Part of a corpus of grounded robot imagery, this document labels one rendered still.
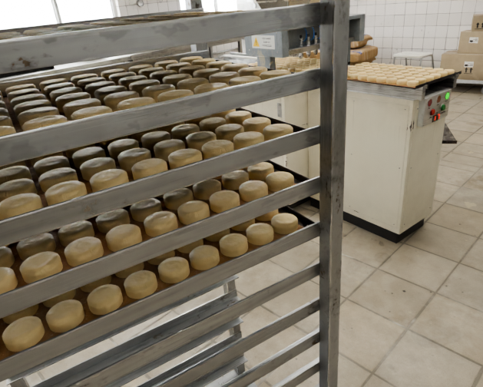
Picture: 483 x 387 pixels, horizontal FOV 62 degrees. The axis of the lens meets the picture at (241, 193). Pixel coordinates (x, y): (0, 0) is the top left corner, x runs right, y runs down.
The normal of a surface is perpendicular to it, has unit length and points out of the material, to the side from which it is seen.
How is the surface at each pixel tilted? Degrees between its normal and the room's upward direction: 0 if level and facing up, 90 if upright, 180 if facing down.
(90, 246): 0
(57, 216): 90
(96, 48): 90
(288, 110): 90
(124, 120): 90
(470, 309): 0
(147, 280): 0
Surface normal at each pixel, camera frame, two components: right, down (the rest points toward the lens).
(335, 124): 0.53, 0.34
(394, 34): -0.70, 0.37
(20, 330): -0.08, -0.89
